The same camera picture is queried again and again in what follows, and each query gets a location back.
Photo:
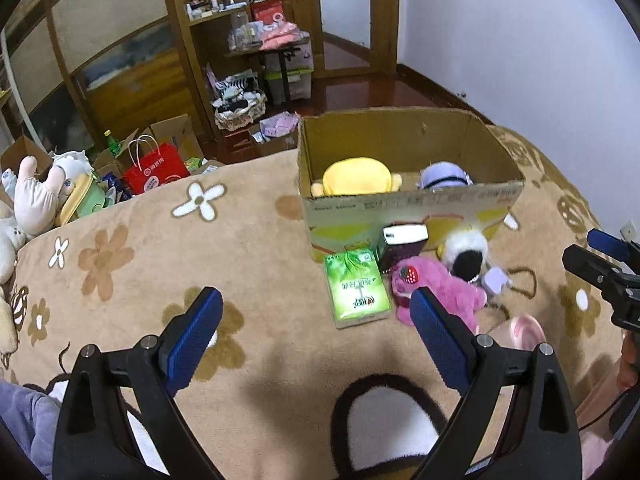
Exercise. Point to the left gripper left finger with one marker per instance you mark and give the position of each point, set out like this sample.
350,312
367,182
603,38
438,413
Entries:
93,439

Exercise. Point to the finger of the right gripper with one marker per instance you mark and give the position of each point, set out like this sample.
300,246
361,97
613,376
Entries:
587,266
615,247

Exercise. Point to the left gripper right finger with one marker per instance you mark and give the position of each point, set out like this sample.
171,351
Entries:
515,418

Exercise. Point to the pink swirl roll plush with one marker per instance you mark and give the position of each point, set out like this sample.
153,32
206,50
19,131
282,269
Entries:
520,333

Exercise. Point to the white black fluffy plush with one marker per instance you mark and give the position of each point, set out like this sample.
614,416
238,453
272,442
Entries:
464,253

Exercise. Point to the pink bear plush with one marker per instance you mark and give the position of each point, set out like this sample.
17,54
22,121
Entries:
457,296

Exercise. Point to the white purple plush doll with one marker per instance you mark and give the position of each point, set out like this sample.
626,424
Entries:
443,175

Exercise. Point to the green tissue pack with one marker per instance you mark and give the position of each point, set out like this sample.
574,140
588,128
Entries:
358,293

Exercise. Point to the yellow dog plush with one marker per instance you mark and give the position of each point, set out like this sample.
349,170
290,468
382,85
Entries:
356,176

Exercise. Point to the right hand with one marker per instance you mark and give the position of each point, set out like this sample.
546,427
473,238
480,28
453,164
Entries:
627,375

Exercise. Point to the beige flower blanket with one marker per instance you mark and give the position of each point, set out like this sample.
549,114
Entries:
282,393

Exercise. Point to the cardboard box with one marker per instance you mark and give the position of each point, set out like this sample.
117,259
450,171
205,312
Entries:
406,140

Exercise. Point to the cream bear plush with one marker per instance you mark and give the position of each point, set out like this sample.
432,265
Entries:
12,239

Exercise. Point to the green yellow plush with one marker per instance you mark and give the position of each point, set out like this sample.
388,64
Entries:
86,198

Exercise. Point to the white rabbit plush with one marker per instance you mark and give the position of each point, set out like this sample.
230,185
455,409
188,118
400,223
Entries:
40,205

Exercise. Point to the red paper bag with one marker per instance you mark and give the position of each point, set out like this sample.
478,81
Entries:
153,164

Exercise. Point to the green bottle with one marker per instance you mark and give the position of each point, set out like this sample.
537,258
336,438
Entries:
113,145

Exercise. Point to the open cardboard carton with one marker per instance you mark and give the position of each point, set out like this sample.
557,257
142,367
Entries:
21,148

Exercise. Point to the wooden door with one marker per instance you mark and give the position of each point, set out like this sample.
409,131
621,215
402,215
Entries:
349,37

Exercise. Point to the plastic storage bin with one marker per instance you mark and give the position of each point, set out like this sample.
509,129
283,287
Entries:
299,64

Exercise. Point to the wicker basket with clothes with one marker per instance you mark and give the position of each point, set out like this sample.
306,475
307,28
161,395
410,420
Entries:
237,100

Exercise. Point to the small black table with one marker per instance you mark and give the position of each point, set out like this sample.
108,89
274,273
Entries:
248,53

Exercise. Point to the pink cloth pile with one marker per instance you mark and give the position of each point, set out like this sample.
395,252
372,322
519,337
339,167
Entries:
279,34

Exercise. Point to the red gift bag on table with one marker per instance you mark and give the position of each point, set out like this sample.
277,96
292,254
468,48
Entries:
267,11

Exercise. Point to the wooden shelf cabinet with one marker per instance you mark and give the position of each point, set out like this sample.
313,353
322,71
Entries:
203,43

